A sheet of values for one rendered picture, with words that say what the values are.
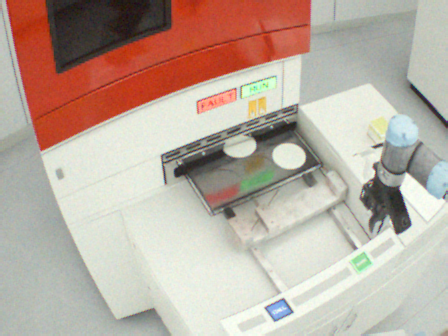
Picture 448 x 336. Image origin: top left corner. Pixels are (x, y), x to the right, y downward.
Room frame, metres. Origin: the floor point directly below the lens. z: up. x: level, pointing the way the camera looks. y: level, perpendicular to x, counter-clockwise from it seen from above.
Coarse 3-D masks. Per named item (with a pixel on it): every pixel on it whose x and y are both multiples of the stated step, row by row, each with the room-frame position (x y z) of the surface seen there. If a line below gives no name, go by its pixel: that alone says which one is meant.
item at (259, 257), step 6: (252, 252) 0.78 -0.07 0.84; (258, 252) 0.78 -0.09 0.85; (258, 258) 0.76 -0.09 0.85; (264, 258) 0.76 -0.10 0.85; (264, 264) 0.74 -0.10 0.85; (264, 270) 0.72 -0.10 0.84; (270, 270) 0.71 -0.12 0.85; (270, 276) 0.69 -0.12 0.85; (276, 276) 0.69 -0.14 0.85; (270, 282) 0.69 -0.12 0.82; (276, 282) 0.67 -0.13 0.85; (282, 282) 0.67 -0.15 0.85; (276, 288) 0.66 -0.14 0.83; (282, 288) 0.65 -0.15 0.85
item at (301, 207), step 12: (324, 180) 1.00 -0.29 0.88; (312, 192) 0.95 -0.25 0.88; (324, 192) 0.95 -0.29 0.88; (276, 204) 0.92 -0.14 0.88; (288, 204) 0.92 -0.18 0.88; (300, 204) 0.91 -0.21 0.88; (312, 204) 0.91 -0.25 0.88; (324, 204) 0.91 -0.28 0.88; (252, 216) 0.88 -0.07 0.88; (276, 216) 0.88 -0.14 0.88; (288, 216) 0.87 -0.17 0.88; (300, 216) 0.87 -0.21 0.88; (312, 216) 0.88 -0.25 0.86; (228, 228) 0.84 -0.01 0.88; (264, 228) 0.84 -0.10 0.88; (288, 228) 0.85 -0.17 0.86; (264, 240) 0.81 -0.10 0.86; (240, 252) 0.78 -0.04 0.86
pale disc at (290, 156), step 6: (282, 144) 1.12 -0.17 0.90; (288, 144) 1.12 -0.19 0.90; (276, 150) 1.10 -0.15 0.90; (282, 150) 1.10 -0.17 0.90; (288, 150) 1.10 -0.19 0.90; (294, 150) 1.10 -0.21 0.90; (300, 150) 1.10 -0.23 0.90; (276, 156) 1.08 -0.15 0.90; (282, 156) 1.07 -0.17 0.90; (288, 156) 1.07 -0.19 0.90; (294, 156) 1.07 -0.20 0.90; (300, 156) 1.07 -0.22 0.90; (276, 162) 1.05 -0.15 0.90; (282, 162) 1.05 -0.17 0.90; (288, 162) 1.05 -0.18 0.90; (294, 162) 1.05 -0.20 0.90; (300, 162) 1.05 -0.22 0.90; (288, 168) 1.03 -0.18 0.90; (294, 168) 1.03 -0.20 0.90
